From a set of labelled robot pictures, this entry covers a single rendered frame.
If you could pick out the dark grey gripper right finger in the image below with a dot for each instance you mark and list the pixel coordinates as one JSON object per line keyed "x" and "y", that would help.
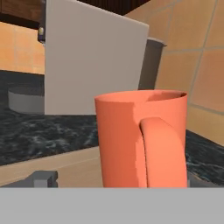
{"x": 196, "y": 182}

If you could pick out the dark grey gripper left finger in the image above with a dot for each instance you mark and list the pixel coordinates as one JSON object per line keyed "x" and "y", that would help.
{"x": 43, "y": 178}

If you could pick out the light wooden tray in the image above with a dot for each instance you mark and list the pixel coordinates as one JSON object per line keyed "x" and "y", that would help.
{"x": 75, "y": 167}

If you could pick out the orange mug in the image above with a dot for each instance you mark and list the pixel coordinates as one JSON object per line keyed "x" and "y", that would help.
{"x": 122, "y": 140}

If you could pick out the white cabinet door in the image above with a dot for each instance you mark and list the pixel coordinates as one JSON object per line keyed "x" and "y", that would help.
{"x": 93, "y": 64}

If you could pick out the dark brown wooden cabinet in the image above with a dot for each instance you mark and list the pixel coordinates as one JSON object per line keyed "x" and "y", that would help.
{"x": 20, "y": 11}

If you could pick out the grey round low container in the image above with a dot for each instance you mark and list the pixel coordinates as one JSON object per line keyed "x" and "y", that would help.
{"x": 25, "y": 100}

